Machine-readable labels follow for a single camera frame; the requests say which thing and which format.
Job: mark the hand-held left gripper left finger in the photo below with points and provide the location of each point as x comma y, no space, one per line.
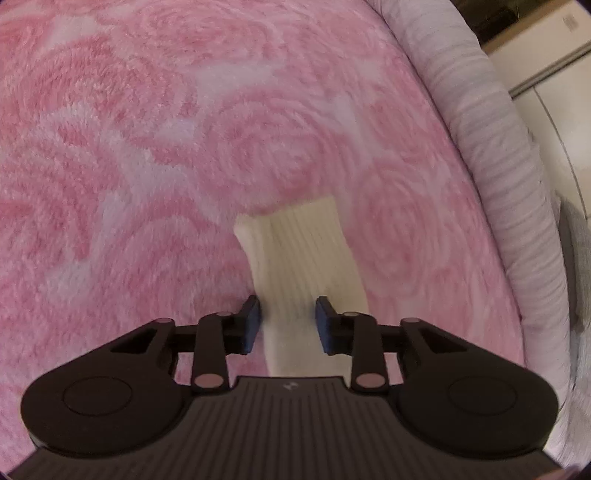
251,323

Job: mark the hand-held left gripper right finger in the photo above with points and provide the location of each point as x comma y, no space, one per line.
324,323

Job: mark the white fuzzy sweater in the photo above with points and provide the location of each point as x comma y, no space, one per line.
300,258

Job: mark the pink floral blanket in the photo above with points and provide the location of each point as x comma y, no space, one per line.
161,161

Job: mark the lilac folded quilt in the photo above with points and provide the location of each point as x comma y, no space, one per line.
508,194

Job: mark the cream wardrobe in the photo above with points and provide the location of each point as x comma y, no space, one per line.
554,69

